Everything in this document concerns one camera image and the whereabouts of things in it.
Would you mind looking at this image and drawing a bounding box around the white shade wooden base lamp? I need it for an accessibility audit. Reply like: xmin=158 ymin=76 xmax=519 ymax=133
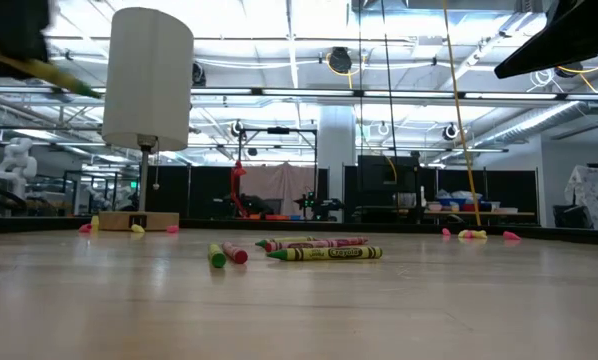
xmin=98 ymin=6 xmax=195 ymax=232

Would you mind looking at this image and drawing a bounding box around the white cloth-covered object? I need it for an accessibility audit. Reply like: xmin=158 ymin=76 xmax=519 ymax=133
xmin=563 ymin=164 xmax=598 ymax=231

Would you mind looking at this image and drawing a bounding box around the black bin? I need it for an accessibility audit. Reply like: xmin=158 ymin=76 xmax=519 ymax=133
xmin=552 ymin=203 xmax=593 ymax=230

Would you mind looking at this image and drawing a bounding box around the background table with bins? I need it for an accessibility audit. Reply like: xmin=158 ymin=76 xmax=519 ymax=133
xmin=423 ymin=189 xmax=536 ymax=217

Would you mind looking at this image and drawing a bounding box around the black cabinet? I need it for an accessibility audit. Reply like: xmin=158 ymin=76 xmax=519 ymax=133
xmin=356 ymin=154 xmax=424 ymax=224

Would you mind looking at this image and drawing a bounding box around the white square pillar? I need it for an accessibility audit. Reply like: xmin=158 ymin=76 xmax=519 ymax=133
xmin=318 ymin=104 xmax=358 ymax=222

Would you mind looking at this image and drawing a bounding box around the beige curtain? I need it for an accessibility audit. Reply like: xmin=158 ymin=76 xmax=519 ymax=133
xmin=238 ymin=162 xmax=321 ymax=219

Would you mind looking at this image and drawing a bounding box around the long yellow cable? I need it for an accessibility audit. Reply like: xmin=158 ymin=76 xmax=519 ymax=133
xmin=441 ymin=0 xmax=483 ymax=227

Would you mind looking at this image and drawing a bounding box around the black cable with coil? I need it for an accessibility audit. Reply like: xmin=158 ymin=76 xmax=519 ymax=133
xmin=380 ymin=0 xmax=401 ymax=214

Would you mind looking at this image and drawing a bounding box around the black gantry frame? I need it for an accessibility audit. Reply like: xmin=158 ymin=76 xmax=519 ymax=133
xmin=235 ymin=126 xmax=320 ymax=219

